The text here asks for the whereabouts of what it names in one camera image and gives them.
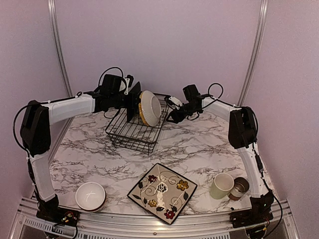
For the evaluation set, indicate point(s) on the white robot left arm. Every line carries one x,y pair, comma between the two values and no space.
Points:
35,130

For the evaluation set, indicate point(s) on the black wire dish rack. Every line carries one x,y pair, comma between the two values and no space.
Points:
134,134

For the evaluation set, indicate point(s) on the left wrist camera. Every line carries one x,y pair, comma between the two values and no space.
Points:
113,84

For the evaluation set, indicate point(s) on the black square floral plate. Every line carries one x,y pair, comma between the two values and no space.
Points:
132,101

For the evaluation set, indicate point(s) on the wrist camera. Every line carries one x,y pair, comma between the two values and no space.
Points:
173,101
113,84

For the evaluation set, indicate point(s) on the aluminium frame rail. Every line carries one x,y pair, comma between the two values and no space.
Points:
118,226

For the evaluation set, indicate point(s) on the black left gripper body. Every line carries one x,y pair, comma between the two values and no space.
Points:
115,101

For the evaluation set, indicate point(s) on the white square floral plate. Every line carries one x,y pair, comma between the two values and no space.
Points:
163,192

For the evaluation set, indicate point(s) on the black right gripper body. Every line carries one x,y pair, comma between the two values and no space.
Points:
181,116

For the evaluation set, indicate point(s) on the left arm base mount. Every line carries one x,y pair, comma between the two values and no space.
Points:
51,211

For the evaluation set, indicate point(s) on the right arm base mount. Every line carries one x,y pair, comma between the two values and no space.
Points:
259,213

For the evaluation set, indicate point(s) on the yellow polka dot plate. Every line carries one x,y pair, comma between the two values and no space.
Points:
141,110

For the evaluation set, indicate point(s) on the round brown rim floral plate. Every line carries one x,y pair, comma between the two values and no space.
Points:
151,108

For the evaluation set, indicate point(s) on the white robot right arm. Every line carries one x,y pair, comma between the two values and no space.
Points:
242,132

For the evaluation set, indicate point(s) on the white ceramic bowl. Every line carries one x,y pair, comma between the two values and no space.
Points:
90,196

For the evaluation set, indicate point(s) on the light green mug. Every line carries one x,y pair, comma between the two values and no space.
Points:
222,184

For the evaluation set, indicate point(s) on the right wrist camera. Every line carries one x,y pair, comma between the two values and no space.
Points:
173,101

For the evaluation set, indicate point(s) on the brown grey metal-lined cup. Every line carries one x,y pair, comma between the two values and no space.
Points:
241,186

